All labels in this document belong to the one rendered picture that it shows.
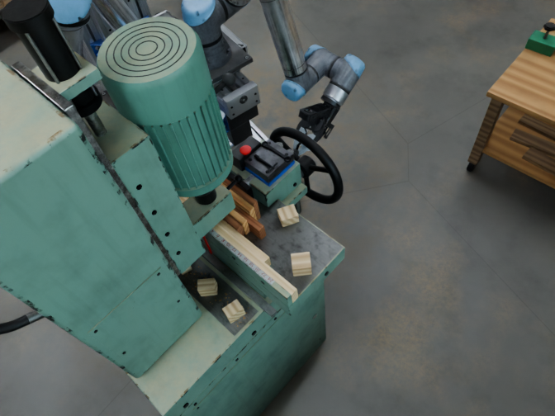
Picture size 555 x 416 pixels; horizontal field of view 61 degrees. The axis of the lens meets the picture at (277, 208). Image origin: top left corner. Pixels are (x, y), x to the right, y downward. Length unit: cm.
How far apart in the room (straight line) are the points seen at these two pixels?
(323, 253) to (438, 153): 149
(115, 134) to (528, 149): 197
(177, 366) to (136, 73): 73
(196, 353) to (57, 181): 66
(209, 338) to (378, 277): 109
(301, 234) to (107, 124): 57
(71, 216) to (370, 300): 155
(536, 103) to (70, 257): 180
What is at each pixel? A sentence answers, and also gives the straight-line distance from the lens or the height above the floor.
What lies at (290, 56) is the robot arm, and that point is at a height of 101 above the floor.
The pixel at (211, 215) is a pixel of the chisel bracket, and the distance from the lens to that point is 113.
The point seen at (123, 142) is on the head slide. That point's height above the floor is 138.
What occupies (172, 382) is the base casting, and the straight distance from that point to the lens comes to 123.
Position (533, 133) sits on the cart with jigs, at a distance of 253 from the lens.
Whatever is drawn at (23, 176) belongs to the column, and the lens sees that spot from 68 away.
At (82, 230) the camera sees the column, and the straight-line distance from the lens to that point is 79.
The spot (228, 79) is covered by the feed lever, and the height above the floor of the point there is 117.
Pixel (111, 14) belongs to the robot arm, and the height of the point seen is 121.
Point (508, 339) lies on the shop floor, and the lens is 216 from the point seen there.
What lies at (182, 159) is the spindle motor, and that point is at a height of 128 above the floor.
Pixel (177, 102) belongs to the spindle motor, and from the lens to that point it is 80.
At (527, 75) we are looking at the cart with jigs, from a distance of 225.
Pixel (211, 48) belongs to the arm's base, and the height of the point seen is 90.
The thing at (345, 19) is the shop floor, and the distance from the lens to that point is 334.
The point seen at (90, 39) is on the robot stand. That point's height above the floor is 101.
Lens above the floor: 195
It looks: 57 degrees down
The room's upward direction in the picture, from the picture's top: 10 degrees counter-clockwise
